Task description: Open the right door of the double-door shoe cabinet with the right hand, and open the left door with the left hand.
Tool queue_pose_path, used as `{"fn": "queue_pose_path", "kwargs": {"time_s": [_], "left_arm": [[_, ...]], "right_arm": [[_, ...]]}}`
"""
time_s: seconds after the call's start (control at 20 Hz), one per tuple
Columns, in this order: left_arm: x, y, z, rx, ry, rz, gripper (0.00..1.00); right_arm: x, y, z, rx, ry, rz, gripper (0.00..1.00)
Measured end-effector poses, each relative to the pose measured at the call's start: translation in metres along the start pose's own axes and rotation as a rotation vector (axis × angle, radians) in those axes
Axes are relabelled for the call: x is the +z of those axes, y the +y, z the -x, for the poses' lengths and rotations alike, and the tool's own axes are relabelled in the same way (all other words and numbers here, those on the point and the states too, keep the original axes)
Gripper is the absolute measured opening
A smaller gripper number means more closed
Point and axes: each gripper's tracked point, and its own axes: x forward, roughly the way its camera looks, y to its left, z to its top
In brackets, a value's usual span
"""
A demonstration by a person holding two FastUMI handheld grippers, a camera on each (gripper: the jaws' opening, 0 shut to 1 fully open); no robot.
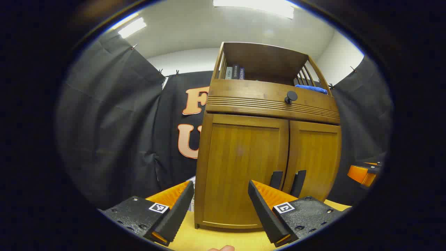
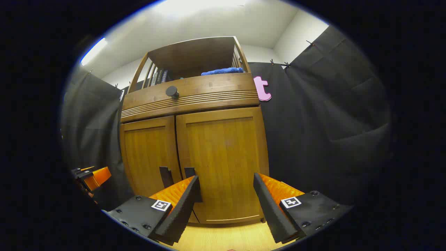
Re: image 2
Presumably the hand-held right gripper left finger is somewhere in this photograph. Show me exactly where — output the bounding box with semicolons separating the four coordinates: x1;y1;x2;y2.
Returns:
105;175;203;246

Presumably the ribbed wooden drawer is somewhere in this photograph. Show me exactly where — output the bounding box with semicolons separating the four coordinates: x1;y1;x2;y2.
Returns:
121;73;260;123

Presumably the blue folded towel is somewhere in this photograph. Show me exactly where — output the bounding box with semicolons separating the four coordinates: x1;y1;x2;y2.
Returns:
201;67;244;76

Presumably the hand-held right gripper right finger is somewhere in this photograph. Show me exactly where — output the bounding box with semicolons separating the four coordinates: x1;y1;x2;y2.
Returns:
253;173;352;244

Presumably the wooden shoe cabinet door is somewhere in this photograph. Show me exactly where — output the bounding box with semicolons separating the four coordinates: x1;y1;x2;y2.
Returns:
120;116;200;223
176;107;269;224

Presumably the wooden double-door shoe cabinet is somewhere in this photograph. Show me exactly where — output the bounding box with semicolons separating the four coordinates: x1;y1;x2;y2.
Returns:
120;36;269;224

